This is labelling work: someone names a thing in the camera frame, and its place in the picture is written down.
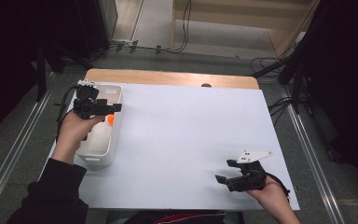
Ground black floor cables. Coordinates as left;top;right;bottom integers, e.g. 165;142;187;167
249;55;295;78

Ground white board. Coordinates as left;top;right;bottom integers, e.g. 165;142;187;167
38;81;301;212

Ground person's right hand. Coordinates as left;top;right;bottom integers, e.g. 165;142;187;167
246;176;291;216

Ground white rectangular plastic bin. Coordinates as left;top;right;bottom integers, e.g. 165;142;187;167
74;83;125;167

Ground black tripod stand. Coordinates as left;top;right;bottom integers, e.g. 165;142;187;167
251;50;312;116

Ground black stand leg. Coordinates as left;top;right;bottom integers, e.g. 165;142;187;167
34;43;93;103

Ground wooden table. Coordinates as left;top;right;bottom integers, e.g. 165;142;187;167
83;68;260;91

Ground person's left hand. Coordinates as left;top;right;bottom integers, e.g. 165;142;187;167
55;110;106;165

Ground metal floor rail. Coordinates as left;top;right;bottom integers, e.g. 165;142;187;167
0;88;56;217
279;84;347;224

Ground person's dark red clothing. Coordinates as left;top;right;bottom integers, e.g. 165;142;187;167
131;210;227;224

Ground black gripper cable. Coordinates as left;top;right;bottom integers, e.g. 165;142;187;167
265;172;291;202
54;86;79;143

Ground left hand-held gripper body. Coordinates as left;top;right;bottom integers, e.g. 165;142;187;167
72;78;115;121

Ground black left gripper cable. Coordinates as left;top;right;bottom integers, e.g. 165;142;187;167
54;86;79;143

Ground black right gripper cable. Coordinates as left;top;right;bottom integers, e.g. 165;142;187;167
265;172;291;202

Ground wooden platform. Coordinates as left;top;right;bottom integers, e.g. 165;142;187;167
171;0;322;60

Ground black hanging cable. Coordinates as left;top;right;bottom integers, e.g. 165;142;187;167
171;0;194;54

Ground dark curtain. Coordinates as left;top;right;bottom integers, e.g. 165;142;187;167
0;0;82;146
295;0;358;189

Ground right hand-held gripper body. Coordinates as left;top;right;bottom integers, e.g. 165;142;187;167
227;150;274;193

